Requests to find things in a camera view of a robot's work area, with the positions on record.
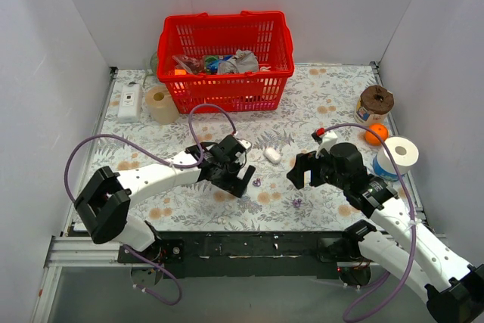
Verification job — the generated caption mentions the brown lidded jar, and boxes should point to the brown lidded jar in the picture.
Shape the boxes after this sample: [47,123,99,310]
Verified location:
[354,85,395,126]

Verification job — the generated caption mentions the orange fruit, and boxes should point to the orange fruit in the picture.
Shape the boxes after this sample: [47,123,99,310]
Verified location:
[365,123,389,146]

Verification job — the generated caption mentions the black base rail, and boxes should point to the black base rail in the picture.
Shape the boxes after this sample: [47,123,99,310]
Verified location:
[116,230,379,278]

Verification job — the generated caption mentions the red plastic shopping basket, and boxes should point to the red plastic shopping basket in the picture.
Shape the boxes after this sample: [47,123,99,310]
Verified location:
[157,11,295,113]

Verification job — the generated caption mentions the white toilet paper roll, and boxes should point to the white toilet paper roll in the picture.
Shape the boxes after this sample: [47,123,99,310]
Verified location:
[372,136,419,182]

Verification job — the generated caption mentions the white earbud charging case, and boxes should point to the white earbud charging case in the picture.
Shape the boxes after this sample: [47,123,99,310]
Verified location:
[263,148,282,165]

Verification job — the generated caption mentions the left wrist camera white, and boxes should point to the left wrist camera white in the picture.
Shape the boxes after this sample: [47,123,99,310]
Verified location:
[234,138,253,157]

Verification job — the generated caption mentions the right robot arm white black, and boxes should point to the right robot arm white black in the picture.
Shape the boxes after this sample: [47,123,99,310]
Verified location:
[287,143,483,322]

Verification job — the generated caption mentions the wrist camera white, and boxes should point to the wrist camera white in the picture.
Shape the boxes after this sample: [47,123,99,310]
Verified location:
[234,138,253,157]
[312,128,338,159]

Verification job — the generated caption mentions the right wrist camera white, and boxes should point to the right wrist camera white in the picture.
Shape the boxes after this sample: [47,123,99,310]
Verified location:
[312,128,338,159]

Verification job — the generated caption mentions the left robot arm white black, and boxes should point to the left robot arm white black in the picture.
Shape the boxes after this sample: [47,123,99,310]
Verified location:
[74,135,256,262]

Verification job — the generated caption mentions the crumpled grey bag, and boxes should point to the crumpled grey bag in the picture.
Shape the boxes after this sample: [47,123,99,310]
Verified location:
[217,50,259,75]

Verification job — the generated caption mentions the floral table cloth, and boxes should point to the floral table cloth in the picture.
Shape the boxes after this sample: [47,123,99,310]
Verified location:
[71,64,420,232]

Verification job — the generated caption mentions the beige tape roll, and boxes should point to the beige tape roll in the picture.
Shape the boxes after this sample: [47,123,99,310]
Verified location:
[145,85,179,125]

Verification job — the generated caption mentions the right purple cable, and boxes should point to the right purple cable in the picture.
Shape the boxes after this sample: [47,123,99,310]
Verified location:
[321,123,419,323]

